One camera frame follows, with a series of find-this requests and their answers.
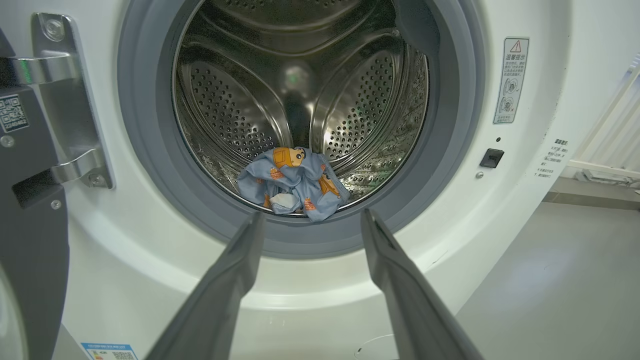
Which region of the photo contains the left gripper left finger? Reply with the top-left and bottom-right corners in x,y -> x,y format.
145,211 -> 267,360

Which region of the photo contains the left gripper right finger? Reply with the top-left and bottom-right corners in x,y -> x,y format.
361,209 -> 485,360

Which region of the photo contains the cream white garment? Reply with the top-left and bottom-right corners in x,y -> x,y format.
270,192 -> 297,215

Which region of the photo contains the blue cartoon print garment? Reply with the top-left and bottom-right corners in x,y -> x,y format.
236,146 -> 351,222

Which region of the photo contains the black round glass washer door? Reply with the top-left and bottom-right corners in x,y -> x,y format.
0,27 -> 71,360

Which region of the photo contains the white front-load washing machine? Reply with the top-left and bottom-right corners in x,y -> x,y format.
30,0 -> 640,360

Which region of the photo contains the black door latch socket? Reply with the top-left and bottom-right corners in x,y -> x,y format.
479,148 -> 505,169

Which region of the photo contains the grey rubber door gasket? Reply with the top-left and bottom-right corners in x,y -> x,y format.
117,0 -> 487,260

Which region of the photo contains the chrome door hinge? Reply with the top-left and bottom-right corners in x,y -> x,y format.
10,12 -> 116,190

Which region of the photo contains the round drain filter cover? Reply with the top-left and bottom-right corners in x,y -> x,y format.
354,334 -> 401,360

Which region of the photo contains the blue energy label sticker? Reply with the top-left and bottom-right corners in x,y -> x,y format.
81,342 -> 139,360

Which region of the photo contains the perforated steel washer drum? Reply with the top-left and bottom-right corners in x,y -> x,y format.
172,0 -> 430,216

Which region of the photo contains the small printed text label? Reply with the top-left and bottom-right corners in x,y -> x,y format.
537,138 -> 569,179

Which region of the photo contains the grey warning sticker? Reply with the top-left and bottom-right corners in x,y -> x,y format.
493,37 -> 530,125

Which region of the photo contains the white metal railing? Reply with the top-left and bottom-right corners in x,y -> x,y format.
565,55 -> 640,188

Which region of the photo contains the QR code sticker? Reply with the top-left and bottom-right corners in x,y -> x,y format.
0,95 -> 30,133

